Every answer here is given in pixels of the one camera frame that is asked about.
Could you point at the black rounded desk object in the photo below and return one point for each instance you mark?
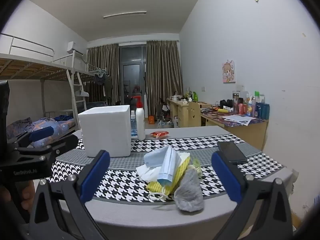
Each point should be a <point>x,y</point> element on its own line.
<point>226,103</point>

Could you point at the white clothes hanger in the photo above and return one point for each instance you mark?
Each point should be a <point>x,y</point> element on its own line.
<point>82,92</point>

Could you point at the white air conditioner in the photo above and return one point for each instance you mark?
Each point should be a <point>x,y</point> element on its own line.
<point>73,47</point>

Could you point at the white pump bottle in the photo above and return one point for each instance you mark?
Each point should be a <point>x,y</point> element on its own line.
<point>140,125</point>

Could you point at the green bottle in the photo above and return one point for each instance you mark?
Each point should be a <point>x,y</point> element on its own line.
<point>195,97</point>

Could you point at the black smartphone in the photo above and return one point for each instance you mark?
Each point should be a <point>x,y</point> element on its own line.
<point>232,152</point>

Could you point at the grey trash bin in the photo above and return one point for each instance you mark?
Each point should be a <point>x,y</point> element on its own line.
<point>165,123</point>

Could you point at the ceiling light tube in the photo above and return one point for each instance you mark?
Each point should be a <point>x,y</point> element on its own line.
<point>125,14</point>

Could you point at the dark blue garment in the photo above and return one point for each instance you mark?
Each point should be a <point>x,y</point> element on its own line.
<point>62,118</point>

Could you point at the white pot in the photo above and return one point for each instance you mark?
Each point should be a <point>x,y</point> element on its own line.
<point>177,96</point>

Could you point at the wooden desk with patterned cover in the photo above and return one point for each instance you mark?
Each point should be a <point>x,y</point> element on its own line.
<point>250,132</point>

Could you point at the orange bucket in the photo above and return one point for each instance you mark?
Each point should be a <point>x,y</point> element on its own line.
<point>151,119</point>

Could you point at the hanging dark clothes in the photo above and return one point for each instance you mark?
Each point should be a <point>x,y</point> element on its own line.
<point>100,80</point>

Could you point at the blue face mask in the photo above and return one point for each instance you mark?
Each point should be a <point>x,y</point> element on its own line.
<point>168,165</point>
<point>152,158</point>

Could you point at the cartoon wall poster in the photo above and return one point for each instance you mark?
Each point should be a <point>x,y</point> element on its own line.
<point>228,71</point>

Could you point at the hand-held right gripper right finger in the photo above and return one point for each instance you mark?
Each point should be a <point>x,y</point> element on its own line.
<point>225,177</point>

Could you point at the white wall socket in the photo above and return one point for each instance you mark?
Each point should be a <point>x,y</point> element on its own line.
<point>240,87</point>

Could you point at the white foam box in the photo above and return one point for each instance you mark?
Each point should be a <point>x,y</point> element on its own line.
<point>105,130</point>

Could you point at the blue star-print quilt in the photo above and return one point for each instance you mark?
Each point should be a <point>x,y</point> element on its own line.
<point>53,128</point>

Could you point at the red snack packet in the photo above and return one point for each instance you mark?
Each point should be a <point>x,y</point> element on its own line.
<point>160,134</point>

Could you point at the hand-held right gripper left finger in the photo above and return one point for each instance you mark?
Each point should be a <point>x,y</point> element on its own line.
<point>96,175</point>

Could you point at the black folding chair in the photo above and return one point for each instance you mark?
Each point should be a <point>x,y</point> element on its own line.
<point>163,108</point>

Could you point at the white printed papers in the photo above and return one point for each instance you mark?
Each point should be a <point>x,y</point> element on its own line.
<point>240,119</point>

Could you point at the yellow foam fruit net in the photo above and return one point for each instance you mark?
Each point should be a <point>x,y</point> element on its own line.
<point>180,172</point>

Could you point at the yellow packet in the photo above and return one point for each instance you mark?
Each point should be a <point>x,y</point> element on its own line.
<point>221,110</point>

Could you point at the wooden desk with drawers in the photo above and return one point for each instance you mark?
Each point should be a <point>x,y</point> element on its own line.
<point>182,115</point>

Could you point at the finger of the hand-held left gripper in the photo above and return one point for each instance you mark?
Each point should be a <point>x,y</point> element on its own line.
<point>62,143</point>
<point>41,133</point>

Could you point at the white bed ladder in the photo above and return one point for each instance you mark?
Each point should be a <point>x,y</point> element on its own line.
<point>77,100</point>

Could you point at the houndstooth table mat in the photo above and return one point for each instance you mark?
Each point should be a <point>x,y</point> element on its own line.
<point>125,182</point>

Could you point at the wooden chair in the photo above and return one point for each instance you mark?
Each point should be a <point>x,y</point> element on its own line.
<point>193,115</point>

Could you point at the glass balcony door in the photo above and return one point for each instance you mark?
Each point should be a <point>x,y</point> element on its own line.
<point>132,72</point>

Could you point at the person's left hand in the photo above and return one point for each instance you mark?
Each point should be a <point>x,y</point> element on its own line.
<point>28,195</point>

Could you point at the brown curtain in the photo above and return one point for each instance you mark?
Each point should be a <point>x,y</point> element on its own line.
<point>110,75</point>
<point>162,80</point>

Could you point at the row of toiletry bottles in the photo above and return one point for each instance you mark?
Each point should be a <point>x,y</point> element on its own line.
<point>262,110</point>

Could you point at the pale green cloth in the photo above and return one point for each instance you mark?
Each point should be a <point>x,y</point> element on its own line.
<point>196,165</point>

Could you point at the blue white carton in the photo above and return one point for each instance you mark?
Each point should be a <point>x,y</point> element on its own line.
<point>176,121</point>

